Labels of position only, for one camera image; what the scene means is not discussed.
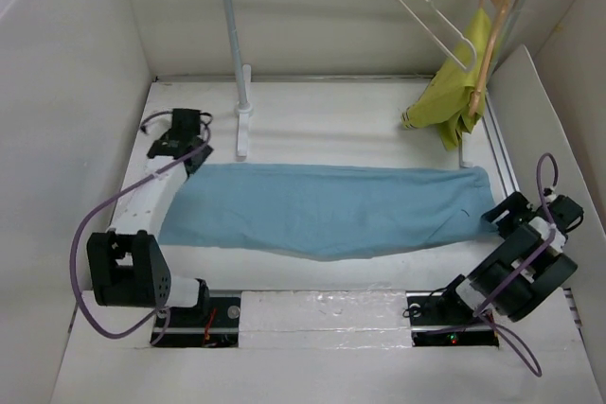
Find light blue trousers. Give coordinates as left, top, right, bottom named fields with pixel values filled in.
left=160, top=164, right=494, bottom=261

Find white plastic hanger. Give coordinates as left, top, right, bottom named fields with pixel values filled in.
left=396, top=0, right=477, bottom=73

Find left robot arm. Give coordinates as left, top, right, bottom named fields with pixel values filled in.
left=86, top=108, right=213, bottom=325

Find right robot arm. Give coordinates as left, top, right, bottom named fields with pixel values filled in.
left=422, top=190, right=584, bottom=325

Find wooden hanger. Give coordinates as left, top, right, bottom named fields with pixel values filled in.
left=469, top=0, right=510, bottom=116

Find yellow-green garment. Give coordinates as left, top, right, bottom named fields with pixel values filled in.
left=401, top=9, right=491, bottom=150

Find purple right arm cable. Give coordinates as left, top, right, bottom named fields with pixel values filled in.
left=428, top=152, right=560, bottom=377

